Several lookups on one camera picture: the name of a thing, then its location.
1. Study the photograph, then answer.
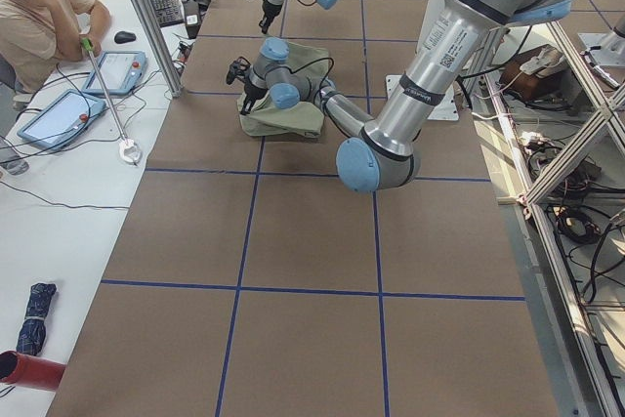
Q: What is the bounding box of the black power adapter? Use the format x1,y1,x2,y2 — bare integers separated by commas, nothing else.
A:
183,0,201,39

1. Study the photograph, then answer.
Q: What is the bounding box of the olive green long-sleeve shirt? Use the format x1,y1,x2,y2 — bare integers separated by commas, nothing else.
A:
239,41,330,139

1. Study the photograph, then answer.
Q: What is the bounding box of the blue teach pendant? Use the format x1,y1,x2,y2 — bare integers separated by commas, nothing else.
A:
18,90,105,150
81,51,146,97

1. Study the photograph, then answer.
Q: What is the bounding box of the green handled reacher grabber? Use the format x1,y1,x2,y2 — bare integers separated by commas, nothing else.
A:
80,35,146,167

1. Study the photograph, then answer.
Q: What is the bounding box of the man in beige shirt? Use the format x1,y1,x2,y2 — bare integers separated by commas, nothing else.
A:
1,0,111,94

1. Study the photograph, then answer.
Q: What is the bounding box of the folded dark plaid umbrella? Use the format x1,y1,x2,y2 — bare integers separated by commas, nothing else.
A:
16,282,57,355

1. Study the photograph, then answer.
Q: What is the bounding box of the brown box with label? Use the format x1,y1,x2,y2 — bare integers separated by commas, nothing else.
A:
499,45,568,101

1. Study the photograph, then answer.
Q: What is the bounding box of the black keyboard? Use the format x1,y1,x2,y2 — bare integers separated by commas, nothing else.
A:
149,0,185,27

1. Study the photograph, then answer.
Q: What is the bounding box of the red cylinder tube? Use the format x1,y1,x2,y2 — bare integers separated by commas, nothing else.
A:
1,351,65,392

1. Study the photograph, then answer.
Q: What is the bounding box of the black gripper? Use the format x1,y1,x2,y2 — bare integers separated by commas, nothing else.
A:
259,0,281,35
240,75,267,115

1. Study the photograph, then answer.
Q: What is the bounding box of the grey aluminium frame post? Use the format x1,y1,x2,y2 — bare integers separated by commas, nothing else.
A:
131,0,183,98

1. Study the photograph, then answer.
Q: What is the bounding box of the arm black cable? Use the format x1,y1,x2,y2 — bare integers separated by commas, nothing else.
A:
287,56,338,105

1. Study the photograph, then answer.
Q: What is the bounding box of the far blue teach pendant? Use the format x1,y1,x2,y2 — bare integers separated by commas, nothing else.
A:
81,51,146,97

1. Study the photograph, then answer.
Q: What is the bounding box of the black computer mouse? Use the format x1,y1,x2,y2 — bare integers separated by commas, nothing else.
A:
113,31,137,44

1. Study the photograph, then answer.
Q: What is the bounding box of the near blue teach pendant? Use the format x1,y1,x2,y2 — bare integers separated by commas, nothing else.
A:
18,90,105,150

